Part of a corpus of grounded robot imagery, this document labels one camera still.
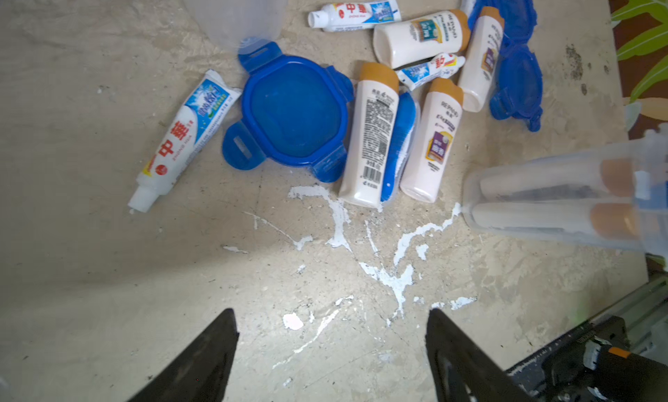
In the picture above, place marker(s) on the white bottle upper horizontal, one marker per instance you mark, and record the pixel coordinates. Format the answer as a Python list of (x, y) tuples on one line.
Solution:
[(398, 44)]

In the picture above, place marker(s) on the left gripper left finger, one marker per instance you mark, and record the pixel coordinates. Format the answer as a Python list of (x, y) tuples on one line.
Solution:
[(202, 371)]

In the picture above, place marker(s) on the white bottle purple label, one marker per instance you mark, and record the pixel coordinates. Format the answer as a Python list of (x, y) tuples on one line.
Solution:
[(432, 142)]

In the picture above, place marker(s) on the white bottle barcode middle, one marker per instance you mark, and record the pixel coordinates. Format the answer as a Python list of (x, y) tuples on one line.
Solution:
[(374, 116)]

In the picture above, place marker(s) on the toothpaste tube top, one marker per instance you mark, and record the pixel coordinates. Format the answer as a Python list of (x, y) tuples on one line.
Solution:
[(337, 17)]

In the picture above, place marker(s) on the blue toothbrush middle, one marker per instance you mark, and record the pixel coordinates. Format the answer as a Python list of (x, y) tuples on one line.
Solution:
[(406, 120)]

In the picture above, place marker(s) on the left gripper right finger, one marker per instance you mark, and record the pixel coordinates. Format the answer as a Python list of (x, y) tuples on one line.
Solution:
[(461, 370)]

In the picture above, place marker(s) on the blue lid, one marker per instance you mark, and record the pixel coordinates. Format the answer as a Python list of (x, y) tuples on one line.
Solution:
[(520, 87), (294, 112), (520, 19)]

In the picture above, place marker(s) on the toothpaste tube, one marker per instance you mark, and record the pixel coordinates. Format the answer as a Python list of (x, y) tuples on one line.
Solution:
[(196, 122), (442, 66), (337, 17)]

